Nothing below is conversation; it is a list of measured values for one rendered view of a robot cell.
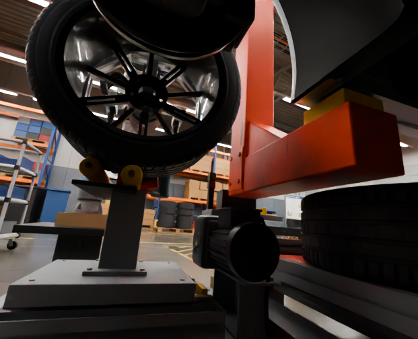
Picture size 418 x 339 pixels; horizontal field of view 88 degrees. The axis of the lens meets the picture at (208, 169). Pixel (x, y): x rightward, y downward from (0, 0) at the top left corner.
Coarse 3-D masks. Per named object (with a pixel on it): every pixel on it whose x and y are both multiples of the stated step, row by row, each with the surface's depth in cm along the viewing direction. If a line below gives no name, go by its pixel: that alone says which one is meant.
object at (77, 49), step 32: (64, 32) 62; (96, 32) 74; (64, 64) 60; (96, 64) 86; (128, 64) 87; (192, 64) 91; (96, 96) 80; (128, 96) 81; (160, 96) 85; (192, 96) 94; (192, 128) 69
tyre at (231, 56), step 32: (64, 0) 64; (32, 32) 59; (32, 64) 58; (224, 64) 78; (64, 96) 58; (224, 96) 75; (64, 128) 57; (96, 128) 59; (224, 128) 72; (128, 160) 60; (160, 160) 63; (192, 160) 71
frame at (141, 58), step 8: (112, 56) 92; (128, 56) 96; (136, 56) 97; (144, 56) 97; (160, 56) 99; (104, 64) 90; (112, 64) 96; (144, 64) 101; (160, 64) 103; (168, 64) 100; (104, 72) 94; (168, 72) 106; (176, 72) 104; (88, 80) 87; (184, 80) 102; (88, 88) 90; (184, 88) 106; (192, 88) 101; (88, 96) 90; (200, 104) 101; (200, 112) 100
